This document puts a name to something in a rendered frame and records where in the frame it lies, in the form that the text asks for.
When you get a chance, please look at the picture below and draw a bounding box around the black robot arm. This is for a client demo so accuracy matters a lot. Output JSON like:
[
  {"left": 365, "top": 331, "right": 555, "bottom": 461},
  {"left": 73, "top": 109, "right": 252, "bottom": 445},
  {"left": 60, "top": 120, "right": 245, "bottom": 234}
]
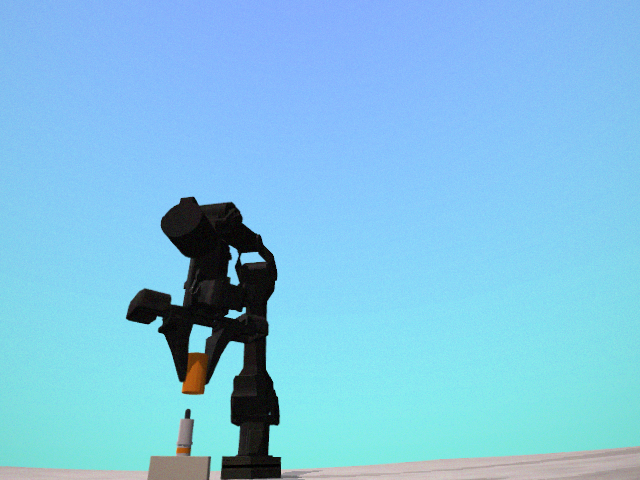
[{"left": 161, "top": 197, "right": 280, "bottom": 457}]

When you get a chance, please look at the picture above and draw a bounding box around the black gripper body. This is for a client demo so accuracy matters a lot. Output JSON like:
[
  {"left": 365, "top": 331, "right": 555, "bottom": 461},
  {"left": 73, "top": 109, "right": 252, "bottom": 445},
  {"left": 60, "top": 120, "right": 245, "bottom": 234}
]
[{"left": 126, "top": 265, "right": 269, "bottom": 343}]

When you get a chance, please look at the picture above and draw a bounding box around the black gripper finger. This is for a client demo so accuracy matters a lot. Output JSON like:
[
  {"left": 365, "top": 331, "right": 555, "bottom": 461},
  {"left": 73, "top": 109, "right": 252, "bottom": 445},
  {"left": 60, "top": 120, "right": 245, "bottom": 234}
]
[
  {"left": 205, "top": 328, "right": 242, "bottom": 385},
  {"left": 157, "top": 317, "right": 194, "bottom": 383}
]

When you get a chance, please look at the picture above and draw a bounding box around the grey marker with orange band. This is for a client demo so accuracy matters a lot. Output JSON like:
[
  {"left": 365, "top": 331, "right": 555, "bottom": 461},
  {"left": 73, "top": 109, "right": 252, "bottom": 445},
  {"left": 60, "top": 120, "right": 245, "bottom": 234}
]
[{"left": 175, "top": 409, "right": 194, "bottom": 456}]

